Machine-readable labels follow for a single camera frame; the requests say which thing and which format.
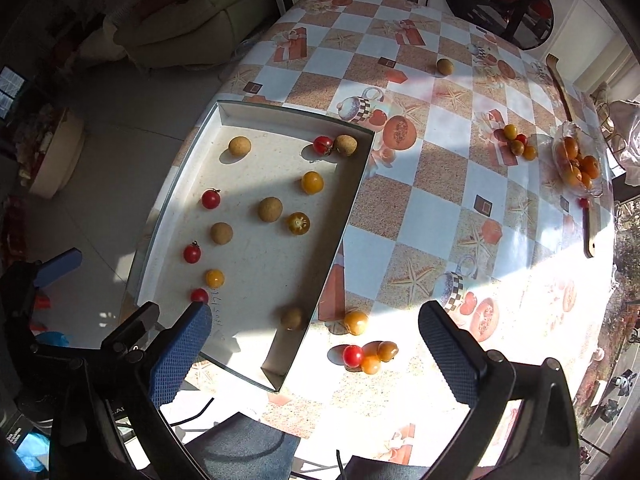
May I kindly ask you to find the red cherry tomato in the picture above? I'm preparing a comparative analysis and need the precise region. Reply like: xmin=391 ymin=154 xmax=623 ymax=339
xmin=312 ymin=136 xmax=334 ymax=156

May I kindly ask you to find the brown longan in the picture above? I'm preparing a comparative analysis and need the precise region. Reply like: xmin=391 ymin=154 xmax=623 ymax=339
xmin=436 ymin=58 xmax=456 ymax=77
xmin=209 ymin=222 xmax=233 ymax=245

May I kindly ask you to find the blue gloved hand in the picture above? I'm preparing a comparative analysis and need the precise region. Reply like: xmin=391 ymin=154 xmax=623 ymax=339
xmin=16 ymin=432 xmax=50 ymax=472

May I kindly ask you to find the red tomato near gripper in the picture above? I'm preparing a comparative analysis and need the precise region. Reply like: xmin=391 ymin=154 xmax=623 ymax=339
xmin=190 ymin=288 xmax=209 ymax=304

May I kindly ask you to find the small yellow tray tomato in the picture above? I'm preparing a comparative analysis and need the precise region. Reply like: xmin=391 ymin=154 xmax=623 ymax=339
xmin=204 ymin=269 xmax=226 ymax=289

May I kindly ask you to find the red tomato in tray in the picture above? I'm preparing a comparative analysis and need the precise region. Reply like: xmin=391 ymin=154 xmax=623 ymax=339
xmin=201 ymin=188 xmax=221 ymax=210

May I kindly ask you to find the brown longan mid table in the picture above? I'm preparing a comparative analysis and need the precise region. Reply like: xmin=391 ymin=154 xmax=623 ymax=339
xmin=280 ymin=307 xmax=305 ymax=330

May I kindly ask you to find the white shallow cardboard tray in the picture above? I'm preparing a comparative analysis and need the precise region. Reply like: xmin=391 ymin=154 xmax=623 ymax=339
xmin=134 ymin=100 xmax=373 ymax=391

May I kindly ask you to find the front brownish tomato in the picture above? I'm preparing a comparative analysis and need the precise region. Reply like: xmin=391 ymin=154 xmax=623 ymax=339
xmin=376 ymin=341 xmax=399 ymax=363

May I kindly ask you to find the front orange tomato small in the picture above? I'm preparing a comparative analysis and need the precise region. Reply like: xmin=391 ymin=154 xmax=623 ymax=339
xmin=360 ymin=354 xmax=381 ymax=375

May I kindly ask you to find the wooden cutting board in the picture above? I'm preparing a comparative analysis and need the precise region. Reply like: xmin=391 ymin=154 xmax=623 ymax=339
xmin=546 ymin=53 xmax=596 ymax=258

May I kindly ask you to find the longan in tray left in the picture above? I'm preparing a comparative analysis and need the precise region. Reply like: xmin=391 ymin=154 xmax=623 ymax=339
xmin=228 ymin=136 xmax=252 ymax=158

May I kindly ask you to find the longan tray centre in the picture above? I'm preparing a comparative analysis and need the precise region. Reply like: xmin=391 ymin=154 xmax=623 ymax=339
xmin=257 ymin=196 xmax=283 ymax=223

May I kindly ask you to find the front red tomato on table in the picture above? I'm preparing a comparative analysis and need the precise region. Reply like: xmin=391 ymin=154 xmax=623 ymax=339
xmin=342 ymin=344 xmax=364 ymax=368

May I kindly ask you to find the yellow tomato beside tray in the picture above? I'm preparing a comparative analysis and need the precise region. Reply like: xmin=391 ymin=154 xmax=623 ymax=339
xmin=343 ymin=310 xmax=369 ymax=336

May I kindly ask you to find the orange tomato stem up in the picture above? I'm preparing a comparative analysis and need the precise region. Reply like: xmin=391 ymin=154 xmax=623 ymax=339
xmin=286 ymin=211 xmax=311 ymax=236

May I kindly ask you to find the yellow tomato in tray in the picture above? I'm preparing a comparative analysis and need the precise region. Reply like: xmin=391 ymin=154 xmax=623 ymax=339
xmin=300 ymin=171 xmax=324 ymax=195

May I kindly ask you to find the orange in bowl front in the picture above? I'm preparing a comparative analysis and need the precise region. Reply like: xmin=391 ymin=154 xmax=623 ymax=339
xmin=562 ymin=165 xmax=582 ymax=188

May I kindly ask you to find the orange in bowl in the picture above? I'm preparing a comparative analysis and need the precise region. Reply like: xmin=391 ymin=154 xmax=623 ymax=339
xmin=580 ymin=155 xmax=600 ymax=179
xmin=562 ymin=165 xmax=582 ymax=188
xmin=563 ymin=136 xmax=579 ymax=160

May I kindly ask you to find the green sofa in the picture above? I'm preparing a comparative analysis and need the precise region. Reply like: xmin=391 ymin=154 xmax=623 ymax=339
xmin=79 ymin=0 xmax=281 ymax=72

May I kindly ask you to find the orange in bowl right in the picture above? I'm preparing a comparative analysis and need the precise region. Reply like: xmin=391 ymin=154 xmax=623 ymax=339
xmin=580 ymin=155 xmax=600 ymax=179

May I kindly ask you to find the glass fruit bowl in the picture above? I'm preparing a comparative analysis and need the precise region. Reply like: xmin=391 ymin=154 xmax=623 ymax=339
xmin=551 ymin=122 xmax=604 ymax=198

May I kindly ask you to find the orange tomato in cluster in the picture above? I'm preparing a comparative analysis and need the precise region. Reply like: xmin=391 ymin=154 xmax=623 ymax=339
xmin=523 ymin=145 xmax=537 ymax=160

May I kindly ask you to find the greenish tomato in cluster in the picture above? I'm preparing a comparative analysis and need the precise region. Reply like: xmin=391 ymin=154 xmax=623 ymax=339
xmin=509 ymin=140 xmax=525 ymax=156

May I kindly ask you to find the longan in tray corner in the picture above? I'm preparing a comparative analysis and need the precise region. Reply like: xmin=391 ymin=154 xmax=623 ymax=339
xmin=333 ymin=134 xmax=358 ymax=157

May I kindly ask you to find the orange in bowl left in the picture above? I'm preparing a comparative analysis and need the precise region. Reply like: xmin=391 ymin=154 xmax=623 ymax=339
xmin=563 ymin=136 xmax=579 ymax=160

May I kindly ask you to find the yellow tomato in cluster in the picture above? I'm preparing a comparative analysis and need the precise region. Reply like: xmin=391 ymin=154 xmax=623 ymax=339
xmin=503 ymin=124 xmax=518 ymax=140

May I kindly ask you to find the washing machine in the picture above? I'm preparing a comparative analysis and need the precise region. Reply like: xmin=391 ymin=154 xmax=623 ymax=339
xmin=427 ymin=0 xmax=620 ymax=76

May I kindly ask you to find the wire basket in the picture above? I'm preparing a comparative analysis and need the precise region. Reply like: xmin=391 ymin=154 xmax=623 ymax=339
xmin=590 ymin=81 xmax=637 ymax=169

